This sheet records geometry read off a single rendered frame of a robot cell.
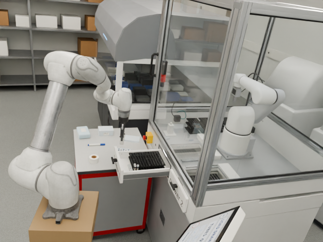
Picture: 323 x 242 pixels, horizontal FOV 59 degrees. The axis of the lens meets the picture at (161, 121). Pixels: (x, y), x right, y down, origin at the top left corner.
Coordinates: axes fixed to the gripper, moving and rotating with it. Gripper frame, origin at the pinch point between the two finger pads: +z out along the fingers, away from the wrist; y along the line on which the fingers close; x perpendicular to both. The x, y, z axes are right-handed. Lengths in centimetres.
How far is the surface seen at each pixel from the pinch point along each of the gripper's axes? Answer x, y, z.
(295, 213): -119, -53, 13
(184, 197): -42, -63, -2
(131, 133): -6.2, 35.8, 13.5
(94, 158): 17.7, -14.6, 9.3
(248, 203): -80, -64, -3
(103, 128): 18.8, 29.0, 8.2
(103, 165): 10.8, -17.6, 13.4
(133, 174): -11.9, -39.6, 2.1
